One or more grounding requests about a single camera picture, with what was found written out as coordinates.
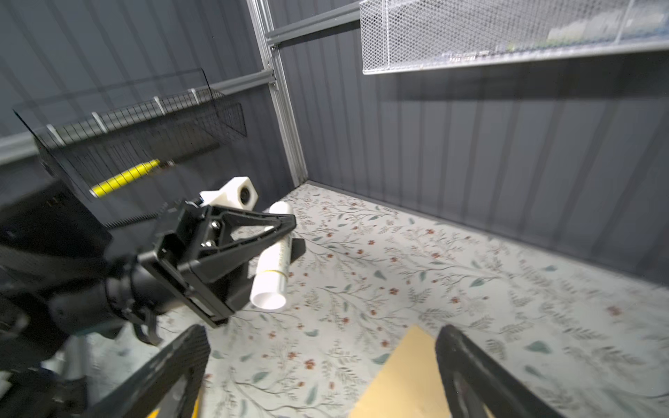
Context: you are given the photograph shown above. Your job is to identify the black wire basket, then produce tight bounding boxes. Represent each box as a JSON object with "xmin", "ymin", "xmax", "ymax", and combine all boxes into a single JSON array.
[{"xmin": 13, "ymin": 68, "xmax": 247, "ymax": 222}]

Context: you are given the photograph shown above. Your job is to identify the white wire mesh basket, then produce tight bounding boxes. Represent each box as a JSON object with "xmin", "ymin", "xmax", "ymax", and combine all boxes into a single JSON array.
[{"xmin": 359, "ymin": 0, "xmax": 668, "ymax": 75}]

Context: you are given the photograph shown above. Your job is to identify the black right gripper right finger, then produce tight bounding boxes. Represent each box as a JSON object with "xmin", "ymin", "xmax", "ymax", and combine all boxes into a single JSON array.
[{"xmin": 435, "ymin": 325, "xmax": 561, "ymax": 417}]

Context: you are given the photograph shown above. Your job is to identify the pens in white basket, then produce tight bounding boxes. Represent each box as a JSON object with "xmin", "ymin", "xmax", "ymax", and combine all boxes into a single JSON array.
[{"xmin": 547, "ymin": 3, "xmax": 668, "ymax": 45}]

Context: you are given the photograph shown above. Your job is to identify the yellow calculator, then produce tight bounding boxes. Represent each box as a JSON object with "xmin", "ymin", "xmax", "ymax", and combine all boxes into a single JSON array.
[{"xmin": 147, "ymin": 391, "xmax": 202, "ymax": 418}]

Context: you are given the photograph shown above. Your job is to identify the manila paper envelope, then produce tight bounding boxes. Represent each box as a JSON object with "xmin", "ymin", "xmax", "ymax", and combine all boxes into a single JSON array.
[{"xmin": 347, "ymin": 325, "xmax": 495, "ymax": 418}]

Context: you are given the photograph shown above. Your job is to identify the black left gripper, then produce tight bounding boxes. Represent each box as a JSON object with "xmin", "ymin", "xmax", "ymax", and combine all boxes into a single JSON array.
[{"xmin": 1, "ymin": 181, "xmax": 306, "ymax": 366}]

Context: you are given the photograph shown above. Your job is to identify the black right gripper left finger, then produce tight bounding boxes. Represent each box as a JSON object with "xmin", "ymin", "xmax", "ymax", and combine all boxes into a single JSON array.
[{"xmin": 81, "ymin": 325, "xmax": 211, "ymax": 417}]

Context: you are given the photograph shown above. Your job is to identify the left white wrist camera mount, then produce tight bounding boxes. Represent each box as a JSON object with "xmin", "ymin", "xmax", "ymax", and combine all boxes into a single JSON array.
[{"xmin": 200, "ymin": 177, "xmax": 259, "ymax": 211}]

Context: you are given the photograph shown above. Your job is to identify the white glue stick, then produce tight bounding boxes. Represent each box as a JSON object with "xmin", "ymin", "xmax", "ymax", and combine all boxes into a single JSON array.
[{"xmin": 250, "ymin": 233, "xmax": 293, "ymax": 311}]

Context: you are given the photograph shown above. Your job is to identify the yellow highlighter pen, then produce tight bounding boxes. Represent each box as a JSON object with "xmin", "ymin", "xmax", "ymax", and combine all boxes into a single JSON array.
[{"xmin": 89, "ymin": 160, "xmax": 161, "ymax": 198}]

